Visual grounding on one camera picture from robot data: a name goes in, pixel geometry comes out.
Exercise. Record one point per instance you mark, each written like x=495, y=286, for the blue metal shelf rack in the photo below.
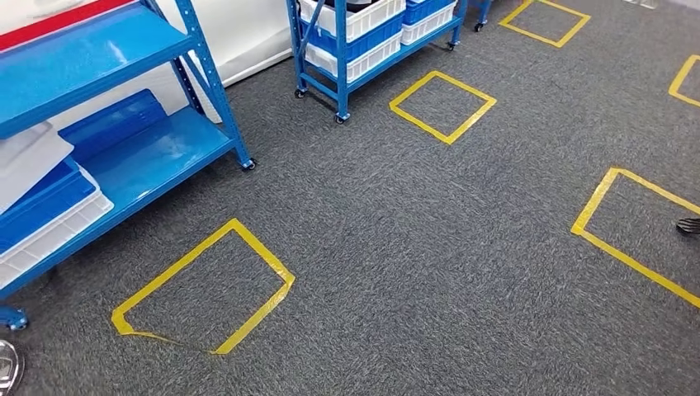
x=82, y=54
x=482, y=11
x=342, y=65

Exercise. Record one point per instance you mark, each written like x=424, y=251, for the yellow floor tape square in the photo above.
x=415, y=117
x=257, y=320
x=618, y=254
x=568, y=35
x=678, y=87

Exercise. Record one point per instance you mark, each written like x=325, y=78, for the white plastic crate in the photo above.
x=372, y=60
x=432, y=24
x=71, y=227
x=27, y=164
x=372, y=19

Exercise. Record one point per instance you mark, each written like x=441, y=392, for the blue plastic crate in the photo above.
x=115, y=123
x=43, y=210
x=377, y=35
x=426, y=8

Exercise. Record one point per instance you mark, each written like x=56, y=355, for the white car with red stripe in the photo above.
x=246, y=33

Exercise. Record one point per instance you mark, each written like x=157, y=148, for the chrome stanchion post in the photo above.
x=8, y=366

